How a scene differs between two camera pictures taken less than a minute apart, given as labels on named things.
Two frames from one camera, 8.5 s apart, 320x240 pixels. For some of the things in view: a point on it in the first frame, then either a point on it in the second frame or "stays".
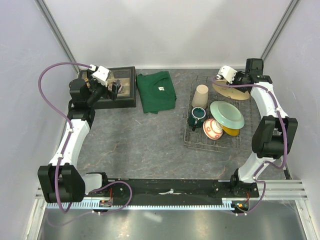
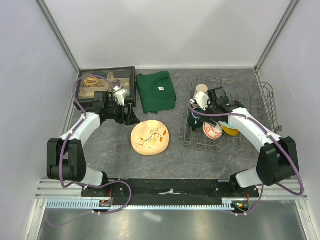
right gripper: [236, 75] -> [208, 108]
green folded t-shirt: [156, 91] stays
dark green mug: [197, 117] stays
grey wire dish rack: [196, 139] stays
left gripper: [92, 81] -> [127, 119]
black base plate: [236, 194] stays
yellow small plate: [231, 132] stays
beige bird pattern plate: [229, 92] -> [149, 137]
